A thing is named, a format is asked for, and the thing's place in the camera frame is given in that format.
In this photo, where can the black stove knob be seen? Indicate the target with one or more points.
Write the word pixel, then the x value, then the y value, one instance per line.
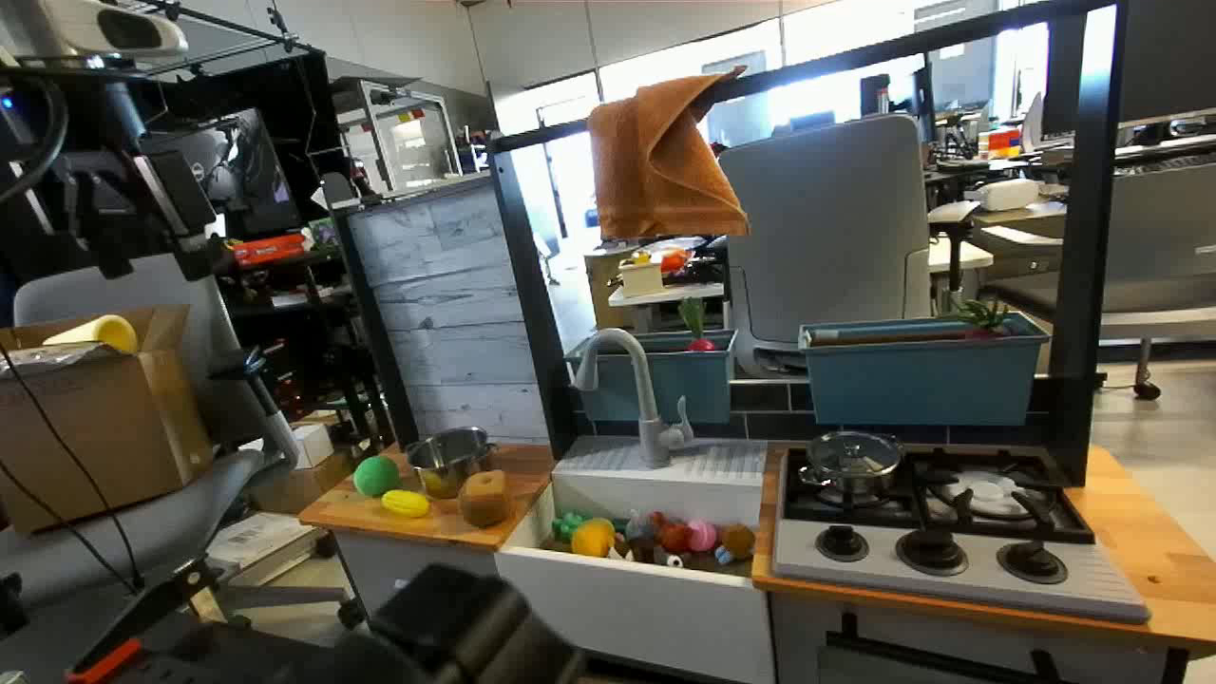
pixel 933 553
pixel 840 546
pixel 1032 563

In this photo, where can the green toy fruit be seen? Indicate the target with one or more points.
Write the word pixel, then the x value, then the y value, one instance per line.
pixel 372 475

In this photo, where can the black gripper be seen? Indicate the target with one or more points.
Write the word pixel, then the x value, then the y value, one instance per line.
pixel 442 630

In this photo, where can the brown toy food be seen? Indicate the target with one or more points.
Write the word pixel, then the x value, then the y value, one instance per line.
pixel 740 540

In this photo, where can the small green toy vegetable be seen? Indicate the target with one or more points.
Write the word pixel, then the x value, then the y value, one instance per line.
pixel 566 525

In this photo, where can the white kitchen cabinet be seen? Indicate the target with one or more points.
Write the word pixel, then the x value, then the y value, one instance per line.
pixel 988 646

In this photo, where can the white chair backrest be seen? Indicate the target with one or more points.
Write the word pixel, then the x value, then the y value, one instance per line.
pixel 831 231

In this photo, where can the grey office chair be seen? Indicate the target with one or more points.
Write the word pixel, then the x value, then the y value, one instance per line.
pixel 138 518

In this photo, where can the wooden countertop board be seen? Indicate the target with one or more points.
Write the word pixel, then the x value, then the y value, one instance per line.
pixel 442 518
pixel 1159 546

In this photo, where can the yellow roll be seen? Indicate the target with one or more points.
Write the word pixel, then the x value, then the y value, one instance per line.
pixel 95 332

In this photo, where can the grey toy stove top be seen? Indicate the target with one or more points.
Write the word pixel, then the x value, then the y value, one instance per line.
pixel 951 591

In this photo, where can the orange yellow toy fruit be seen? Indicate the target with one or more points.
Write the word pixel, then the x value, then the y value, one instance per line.
pixel 594 540

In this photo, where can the yellow toy lemon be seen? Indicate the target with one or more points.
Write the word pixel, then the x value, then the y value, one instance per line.
pixel 404 503

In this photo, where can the black storage shelf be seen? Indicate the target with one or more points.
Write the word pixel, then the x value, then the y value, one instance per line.
pixel 270 190

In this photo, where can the black metal kitchen frame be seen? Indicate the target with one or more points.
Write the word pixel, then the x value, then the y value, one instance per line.
pixel 1089 254

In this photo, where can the cardboard box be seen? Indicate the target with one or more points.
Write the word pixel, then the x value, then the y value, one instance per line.
pixel 99 440

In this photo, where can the white toy sink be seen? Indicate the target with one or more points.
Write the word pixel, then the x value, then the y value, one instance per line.
pixel 632 611

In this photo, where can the red toy fruit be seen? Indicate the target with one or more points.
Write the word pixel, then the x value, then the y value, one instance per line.
pixel 671 532

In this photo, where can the toy radish with leaves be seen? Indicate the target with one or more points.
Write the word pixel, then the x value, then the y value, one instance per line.
pixel 983 315
pixel 695 332

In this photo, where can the grey wood-look panel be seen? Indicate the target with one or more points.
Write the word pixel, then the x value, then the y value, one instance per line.
pixel 442 307

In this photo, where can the brown toy kiwi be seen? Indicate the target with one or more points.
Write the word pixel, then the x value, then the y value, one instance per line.
pixel 484 498

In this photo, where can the short blue planter box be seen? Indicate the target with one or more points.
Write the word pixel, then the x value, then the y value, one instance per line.
pixel 671 384

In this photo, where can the white yellow container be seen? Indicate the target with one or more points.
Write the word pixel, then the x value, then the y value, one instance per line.
pixel 641 280

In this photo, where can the orange towel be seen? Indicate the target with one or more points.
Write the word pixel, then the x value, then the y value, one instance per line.
pixel 658 166

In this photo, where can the steel bowl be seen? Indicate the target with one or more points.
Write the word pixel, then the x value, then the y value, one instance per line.
pixel 449 453

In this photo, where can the grey toy faucet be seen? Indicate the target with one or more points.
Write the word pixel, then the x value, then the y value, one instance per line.
pixel 647 408

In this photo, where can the pink toy food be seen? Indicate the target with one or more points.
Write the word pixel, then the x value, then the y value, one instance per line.
pixel 705 537

